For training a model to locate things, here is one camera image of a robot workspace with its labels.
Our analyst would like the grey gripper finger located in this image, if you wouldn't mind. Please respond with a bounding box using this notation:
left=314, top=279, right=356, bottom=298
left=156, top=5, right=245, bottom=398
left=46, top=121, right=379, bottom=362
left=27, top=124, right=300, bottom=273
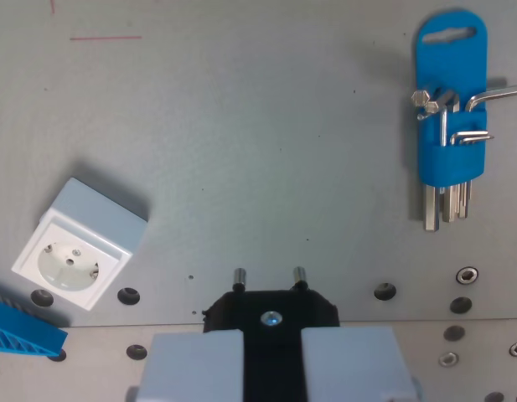
left=302, top=326, right=423, bottom=402
left=126, top=330, right=245, bottom=402

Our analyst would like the black two-pin plug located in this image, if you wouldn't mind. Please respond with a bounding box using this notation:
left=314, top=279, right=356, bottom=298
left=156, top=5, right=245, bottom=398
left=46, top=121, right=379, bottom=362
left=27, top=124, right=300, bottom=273
left=202, top=266, right=340, bottom=402

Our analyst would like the largest silver hex key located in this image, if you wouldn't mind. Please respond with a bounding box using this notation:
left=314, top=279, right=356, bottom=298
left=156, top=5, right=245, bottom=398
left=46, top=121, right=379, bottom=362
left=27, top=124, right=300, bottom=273
left=411, top=89, right=442, bottom=232

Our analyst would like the blue ribbed plastic part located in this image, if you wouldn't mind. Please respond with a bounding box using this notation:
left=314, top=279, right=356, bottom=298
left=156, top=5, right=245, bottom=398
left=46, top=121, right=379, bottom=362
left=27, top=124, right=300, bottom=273
left=0, top=288, right=70, bottom=359

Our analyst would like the large silver hex key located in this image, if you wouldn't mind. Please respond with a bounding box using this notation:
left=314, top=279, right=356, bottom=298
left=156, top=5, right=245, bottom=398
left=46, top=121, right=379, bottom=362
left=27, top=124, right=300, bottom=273
left=424, top=89, right=461, bottom=224

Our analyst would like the slim silver hex key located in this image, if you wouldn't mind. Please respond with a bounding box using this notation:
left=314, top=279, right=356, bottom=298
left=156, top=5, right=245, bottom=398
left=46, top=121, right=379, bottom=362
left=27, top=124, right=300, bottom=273
left=416, top=106, right=449, bottom=148

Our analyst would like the small silver hex key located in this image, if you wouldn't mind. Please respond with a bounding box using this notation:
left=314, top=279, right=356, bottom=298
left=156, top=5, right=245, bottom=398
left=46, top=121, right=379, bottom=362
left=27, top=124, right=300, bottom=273
left=449, top=131, right=490, bottom=147

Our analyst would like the tiny silver hex key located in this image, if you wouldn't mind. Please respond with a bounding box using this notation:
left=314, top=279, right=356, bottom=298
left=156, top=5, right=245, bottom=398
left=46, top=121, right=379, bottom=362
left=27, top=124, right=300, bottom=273
left=458, top=134, right=495, bottom=146

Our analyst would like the medium silver hex key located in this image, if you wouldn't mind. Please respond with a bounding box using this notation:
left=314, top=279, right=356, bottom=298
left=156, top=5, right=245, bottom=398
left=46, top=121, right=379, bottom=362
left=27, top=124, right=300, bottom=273
left=458, top=85, right=517, bottom=219

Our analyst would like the blue hex key holder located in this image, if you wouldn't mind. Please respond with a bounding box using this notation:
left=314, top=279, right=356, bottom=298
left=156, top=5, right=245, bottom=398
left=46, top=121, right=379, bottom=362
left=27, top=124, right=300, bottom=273
left=415, top=10, right=489, bottom=184

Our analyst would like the white wall socket box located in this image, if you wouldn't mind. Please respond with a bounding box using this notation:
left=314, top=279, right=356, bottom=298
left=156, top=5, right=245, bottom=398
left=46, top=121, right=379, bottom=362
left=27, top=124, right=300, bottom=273
left=11, top=177, right=149, bottom=312

